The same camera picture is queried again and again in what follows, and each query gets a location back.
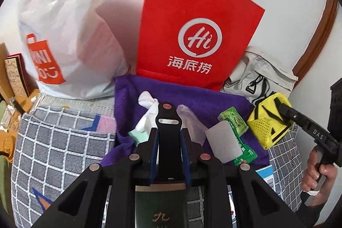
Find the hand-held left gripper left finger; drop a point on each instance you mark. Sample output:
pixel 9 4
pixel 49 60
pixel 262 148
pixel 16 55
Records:
pixel 153 156

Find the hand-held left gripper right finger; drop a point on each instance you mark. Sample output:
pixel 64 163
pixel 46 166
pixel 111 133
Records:
pixel 185 156

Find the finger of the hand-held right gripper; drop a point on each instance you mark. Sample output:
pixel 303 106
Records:
pixel 286 110

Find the mint green cloth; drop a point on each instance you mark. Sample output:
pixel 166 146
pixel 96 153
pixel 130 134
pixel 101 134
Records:
pixel 139 135

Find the yellow mesh pouch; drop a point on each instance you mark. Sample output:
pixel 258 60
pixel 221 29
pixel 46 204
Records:
pixel 264 126

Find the translucent white packet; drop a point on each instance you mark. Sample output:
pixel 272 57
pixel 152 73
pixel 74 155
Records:
pixel 221 142

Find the green tissue packet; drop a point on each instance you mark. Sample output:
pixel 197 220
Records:
pixel 247 154
pixel 232 121

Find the purple towel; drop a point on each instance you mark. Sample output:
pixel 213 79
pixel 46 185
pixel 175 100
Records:
pixel 197 95

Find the person's right hand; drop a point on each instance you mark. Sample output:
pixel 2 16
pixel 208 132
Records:
pixel 327 180

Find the blue and white box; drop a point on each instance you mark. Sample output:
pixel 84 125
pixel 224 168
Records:
pixel 265 174

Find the grey checked blanket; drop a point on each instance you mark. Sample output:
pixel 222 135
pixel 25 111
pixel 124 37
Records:
pixel 53 142

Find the wooden bedside table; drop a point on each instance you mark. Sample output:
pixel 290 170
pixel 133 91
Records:
pixel 29 99

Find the golden plate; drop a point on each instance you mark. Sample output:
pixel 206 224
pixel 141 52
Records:
pixel 6 145

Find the patterned book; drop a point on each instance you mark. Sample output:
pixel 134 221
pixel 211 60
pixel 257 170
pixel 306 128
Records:
pixel 17 75

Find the white plastic shopping bag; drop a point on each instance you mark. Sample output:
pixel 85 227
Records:
pixel 66 17

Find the light wooden board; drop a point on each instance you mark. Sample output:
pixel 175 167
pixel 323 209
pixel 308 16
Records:
pixel 2 53

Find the brown wooden frame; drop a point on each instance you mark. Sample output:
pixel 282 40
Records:
pixel 320 38

